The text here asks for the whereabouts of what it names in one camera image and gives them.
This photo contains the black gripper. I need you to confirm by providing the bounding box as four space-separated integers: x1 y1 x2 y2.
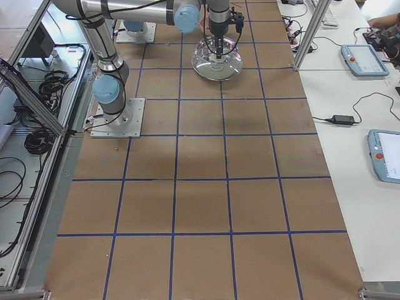
210 27 228 59

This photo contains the glass pot lid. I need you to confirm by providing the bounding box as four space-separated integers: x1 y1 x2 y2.
191 36 243 81

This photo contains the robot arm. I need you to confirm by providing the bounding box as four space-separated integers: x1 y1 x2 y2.
122 20 148 36
53 1 236 89

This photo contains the blue teach pendant far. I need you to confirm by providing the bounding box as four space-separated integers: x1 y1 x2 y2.
341 44 389 77

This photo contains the blue teach pendant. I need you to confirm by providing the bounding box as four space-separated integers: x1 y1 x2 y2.
367 129 399 184
341 44 389 77

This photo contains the black power brick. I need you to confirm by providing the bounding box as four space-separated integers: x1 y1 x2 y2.
325 115 356 126

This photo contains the blue teach pendant near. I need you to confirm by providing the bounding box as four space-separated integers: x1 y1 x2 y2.
367 129 399 184

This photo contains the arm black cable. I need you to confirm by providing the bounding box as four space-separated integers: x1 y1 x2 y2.
227 0 246 56

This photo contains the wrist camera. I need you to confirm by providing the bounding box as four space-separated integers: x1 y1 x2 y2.
230 7 244 34

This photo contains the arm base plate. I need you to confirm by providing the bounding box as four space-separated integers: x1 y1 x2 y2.
90 98 146 138
116 22 156 44

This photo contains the aluminium frame post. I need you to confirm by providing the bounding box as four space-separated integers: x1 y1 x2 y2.
293 0 331 71

